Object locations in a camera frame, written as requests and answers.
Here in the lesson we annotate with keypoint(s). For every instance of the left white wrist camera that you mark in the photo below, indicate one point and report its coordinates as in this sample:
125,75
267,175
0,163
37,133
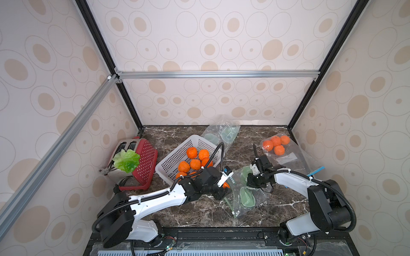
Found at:
226,173

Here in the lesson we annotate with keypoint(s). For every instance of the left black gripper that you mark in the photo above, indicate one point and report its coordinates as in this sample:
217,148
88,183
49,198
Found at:
220,194

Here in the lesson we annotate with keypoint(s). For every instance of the black corner post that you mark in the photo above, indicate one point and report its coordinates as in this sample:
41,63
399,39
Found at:
344,33
93,28

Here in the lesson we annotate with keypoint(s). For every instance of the white perforated plastic basket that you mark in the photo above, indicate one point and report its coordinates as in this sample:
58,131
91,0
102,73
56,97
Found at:
167,168

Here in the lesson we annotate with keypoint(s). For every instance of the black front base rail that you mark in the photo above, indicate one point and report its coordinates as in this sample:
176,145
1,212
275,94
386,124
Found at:
230,241

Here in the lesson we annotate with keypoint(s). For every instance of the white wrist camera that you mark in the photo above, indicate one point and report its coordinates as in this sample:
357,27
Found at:
226,173
254,169

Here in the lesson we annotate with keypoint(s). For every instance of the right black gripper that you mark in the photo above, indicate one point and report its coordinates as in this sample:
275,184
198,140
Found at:
256,178

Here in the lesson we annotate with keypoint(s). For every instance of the silver aluminium left rail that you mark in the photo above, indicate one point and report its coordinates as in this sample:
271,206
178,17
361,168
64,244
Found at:
17,203

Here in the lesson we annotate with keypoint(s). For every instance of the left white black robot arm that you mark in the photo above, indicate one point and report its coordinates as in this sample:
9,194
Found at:
122,218

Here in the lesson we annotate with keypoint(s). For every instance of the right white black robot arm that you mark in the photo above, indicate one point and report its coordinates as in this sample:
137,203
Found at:
329,208

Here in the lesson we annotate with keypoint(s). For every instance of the silver aluminium rail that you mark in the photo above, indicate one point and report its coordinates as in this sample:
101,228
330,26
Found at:
17,203
225,74

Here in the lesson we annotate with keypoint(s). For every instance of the blue-seal clear zip-top bag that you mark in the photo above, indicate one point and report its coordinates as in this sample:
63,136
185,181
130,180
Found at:
294,158

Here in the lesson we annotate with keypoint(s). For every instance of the green-seal clear zip-top bag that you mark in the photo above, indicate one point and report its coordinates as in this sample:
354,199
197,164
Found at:
243,198

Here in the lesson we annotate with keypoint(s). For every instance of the green toy lettuce leaf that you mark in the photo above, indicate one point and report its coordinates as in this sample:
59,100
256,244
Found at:
126,161

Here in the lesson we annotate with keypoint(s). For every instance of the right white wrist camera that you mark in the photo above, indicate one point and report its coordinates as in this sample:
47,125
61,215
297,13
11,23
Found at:
254,169

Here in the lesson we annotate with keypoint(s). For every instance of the black right corner post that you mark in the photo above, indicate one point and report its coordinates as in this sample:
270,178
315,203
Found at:
344,33

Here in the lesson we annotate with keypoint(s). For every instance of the orange toy mandarin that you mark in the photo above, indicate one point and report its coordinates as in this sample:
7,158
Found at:
191,153
195,164
184,167
203,154

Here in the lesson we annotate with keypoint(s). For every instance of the silver aluminium back rail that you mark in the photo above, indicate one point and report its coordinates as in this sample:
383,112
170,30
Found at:
225,74

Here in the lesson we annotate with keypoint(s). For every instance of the black left corner post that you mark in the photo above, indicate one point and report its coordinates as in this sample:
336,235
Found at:
93,28

